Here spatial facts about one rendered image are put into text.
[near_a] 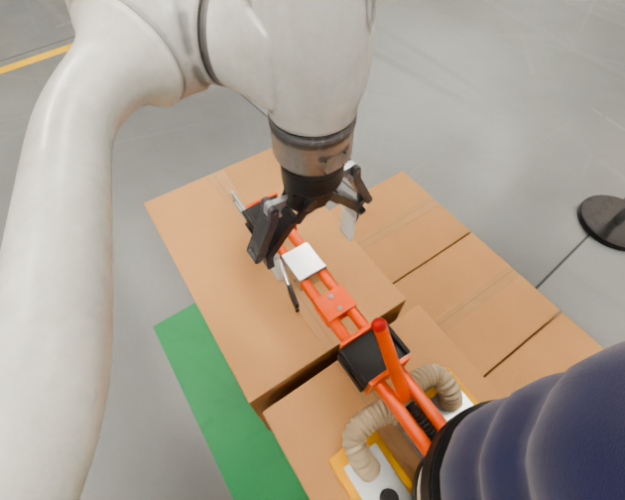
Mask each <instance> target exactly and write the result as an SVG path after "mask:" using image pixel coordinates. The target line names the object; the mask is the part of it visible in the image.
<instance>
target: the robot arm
mask: <svg viewBox="0 0 625 500"><path fill-rule="evenodd" d="M64 1H65V4H66V7H67V10H68V12H69V15H70V19H71V23H72V26H73V29H74V31H75V38H74V42H73V44H72V46H71V47H70V49H69V50H68V52H67V53H66V55H65V56H64V58H63V59H62V61H61V62H60V64H59V65H58V66H57V68H56V69H55V71H54V72H53V74H52V75H51V77H50V78H49V80H48V82H47V83H46V85H45V87H44V89H43V90H42V92H41V94H40V96H39V98H38V100H37V103H36V105H35V107H34V110H33V112H32V115H31V118H30V121H29V124H28V128H27V131H26V135H25V139H24V143H23V148H22V152H21V156H20V161H19V165H18V170H17V175H16V179H15V183H14V188H13V193H12V197H11V202H10V207H9V211H8V216H7V221H6V226H5V230H4V235H3V240H2V244H1V249H0V500H79V497H80V495H81V492H82V489H83V486H84V483H85V480H86V477H87V474H88V471H89V468H90V465H91V461H92V459H93V456H94V452H95V449H96V445H97V441H98V438H99V434H100V429H101V424H102V420H103V415H104V411H105V405H106V399H107V393H108V387H109V378H110V368H111V357H112V338H113V283H112V202H111V156H112V148H113V143H114V139H115V137H116V134H117V132H118V130H119V128H120V127H121V125H122V124H123V123H124V121H125V120H126V119H127V118H128V116H129V115H131V114H132V113H133V112H134V111H135V110H137V109H138V108H140V107H141V106H144V105H153V106H157V107H170V106H173V105H175V104H176V103H177V102H178V101H180V100H181V99H184V98H186V97H188V96H190V95H193V94H195V93H198V92H202V91H205V90H207V89H208V88H209V86H210V85H211V84H214V85H219V86H224V87H227V88H229V89H232V90H234V91H237V92H239V93H240V94H242V95H244V96H246V97H247V98H249V99H251V100H252V101H254V102H255V103H256V104H258V105H259V106H260V107H262V108H264V109H267V110H268V122H269V125H270V131H271V139H272V148H273V154H274V156H275V158H276V160H277V161H278V163H279V164H280V165H281V174H282V181H283V185H284V189H283V192H282V195H281V196H280V197H277V198H275V199H272V200H270V199H269V198H268V197H267V196H264V197H263V198H262V199H261V212H260V214H259V217H258V220H257V222H256V225H255V228H254V230H253V233H252V236H251V238H250V241H249V244H248V246H247V249H246V251H247V252H248V254H249V255H250V257H251V258H252V260H253V261H254V263H255V264H259V263H261V262H262V260H263V263H264V264H265V266H266V267H267V269H268V270H270V269H271V271H272V272H273V274H274V275H275V276H276V278H277V279H278V281H280V282H281V281H282V280H283V274H282V267H281V260H280V255H279V254H278V251H279V249H280V248H281V246H282V245H283V243H284V242H285V240H286V239H287V238H288V236H289V235H290V233H291V232H292V230H293V229H294V227H295V226H296V225H297V224H301V223H302V222H303V220H304V219H305V217H306V216H307V215H308V214H310V213H312V212H313V211H315V210H316V209H318V208H321V207H323V206H325V205H326V204H327V203H328V202H329V201H332V202H334V203H337V204H339V203H340V204H342V209H341V218H340V228H339V230H340V231H341V232H342V233H343V235H344V236H345V237H346V238H347V239H348V240H349V241H352V240H353V235H354V229H355V223H356V221H357V220H358V217H359V214H360V215H362V214H363V213H364V212H365V211H366V209H365V208H364V207H363V206H362V205H363V204H364V203H365V202H366V203H367V204H368V203H370V202H371V201H372V199H373V198H372V196H371V194H370V192H369V191H368V189H367V187H366V185H365V183H364V182H363V180H362V179H361V168H360V167H359V166H358V165H357V164H356V163H355V162H354V161H353V160H352V159H351V158H350V156H351V153H352V147H353V138H354V130H355V125H356V120H357V108H358V104H359V102H360V99H361V97H362V95H363V93H364V91H365V89H366V85H367V81H368V77H369V72H370V68H371V62H372V56H373V49H374V39H375V25H376V0H64ZM343 178H346V179H347V180H349V182H350V183H351V185H352V187H353V188H354V190H355V191H356V193H357V195H356V196H353V195H351V194H349V193H347V192H345V191H343V190H342V189H340V188H338V187H339V186H340V184H341V182H342V179H343ZM294 211H296V212H297V213H298V214H295V213H294Z"/></svg>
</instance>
